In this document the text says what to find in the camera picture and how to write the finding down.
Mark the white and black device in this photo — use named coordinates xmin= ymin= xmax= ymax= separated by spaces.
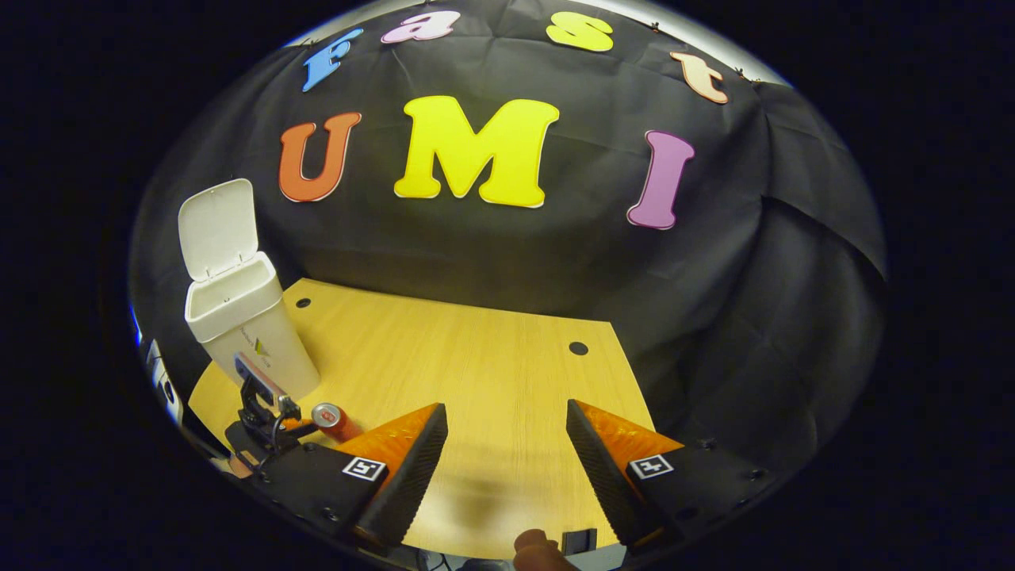
xmin=147 ymin=341 xmax=185 ymax=425

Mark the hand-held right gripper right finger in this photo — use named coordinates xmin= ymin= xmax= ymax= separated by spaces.
xmin=565 ymin=399 xmax=774 ymax=556

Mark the red pop can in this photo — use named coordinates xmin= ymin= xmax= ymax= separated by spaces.
xmin=311 ymin=402 xmax=364 ymax=443

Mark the white desktop garbage bin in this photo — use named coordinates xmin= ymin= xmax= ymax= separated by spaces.
xmin=178 ymin=178 xmax=322 ymax=401

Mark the black backdrop cloth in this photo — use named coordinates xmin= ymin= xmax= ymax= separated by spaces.
xmin=127 ymin=0 xmax=887 ymax=477

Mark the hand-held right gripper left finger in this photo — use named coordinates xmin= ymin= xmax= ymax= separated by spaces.
xmin=250 ymin=402 xmax=449 ymax=556

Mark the wooden desktop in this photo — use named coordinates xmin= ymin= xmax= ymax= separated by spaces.
xmin=188 ymin=278 xmax=657 ymax=561

